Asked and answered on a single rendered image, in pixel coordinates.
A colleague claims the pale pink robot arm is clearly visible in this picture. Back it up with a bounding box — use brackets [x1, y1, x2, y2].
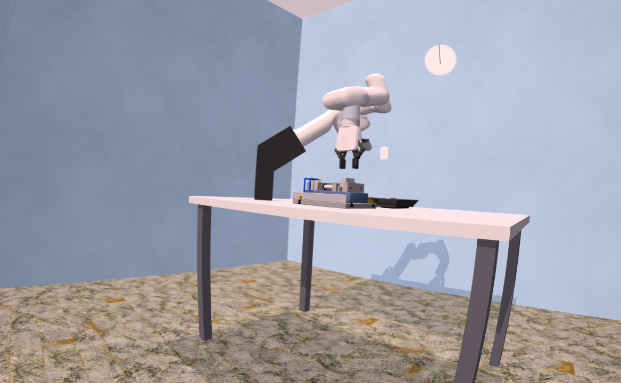
[294, 74, 392, 146]

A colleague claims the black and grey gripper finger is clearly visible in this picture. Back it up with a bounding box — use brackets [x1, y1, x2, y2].
[335, 148, 347, 169]
[352, 140, 366, 169]

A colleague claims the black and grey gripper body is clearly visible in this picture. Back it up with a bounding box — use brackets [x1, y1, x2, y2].
[336, 124, 362, 153]

